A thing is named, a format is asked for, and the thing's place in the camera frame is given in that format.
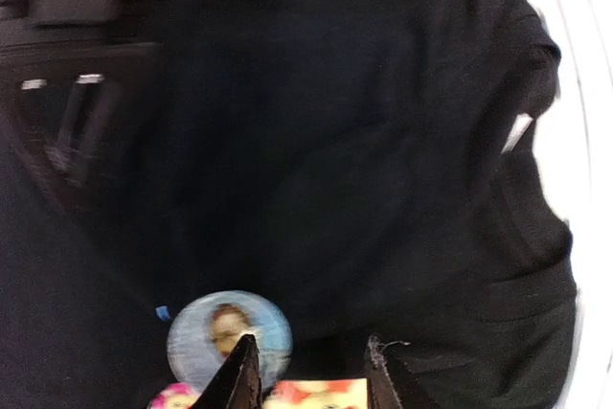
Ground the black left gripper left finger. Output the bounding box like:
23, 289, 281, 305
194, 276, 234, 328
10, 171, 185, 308
191, 334, 262, 409

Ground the black t-shirt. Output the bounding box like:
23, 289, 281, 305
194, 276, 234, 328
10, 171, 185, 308
1, 0, 577, 408

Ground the pink yellow flower brooch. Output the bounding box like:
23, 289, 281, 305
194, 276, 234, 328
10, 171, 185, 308
147, 382, 201, 409

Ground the orange yellow flower brooch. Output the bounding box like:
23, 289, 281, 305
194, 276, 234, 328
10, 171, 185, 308
263, 378, 368, 409

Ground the round blue pin badge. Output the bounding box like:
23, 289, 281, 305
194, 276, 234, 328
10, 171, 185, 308
167, 291, 292, 391

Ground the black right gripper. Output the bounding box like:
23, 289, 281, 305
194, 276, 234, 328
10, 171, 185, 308
1, 0, 163, 215

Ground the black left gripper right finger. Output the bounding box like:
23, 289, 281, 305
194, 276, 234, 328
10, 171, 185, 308
364, 334, 434, 409

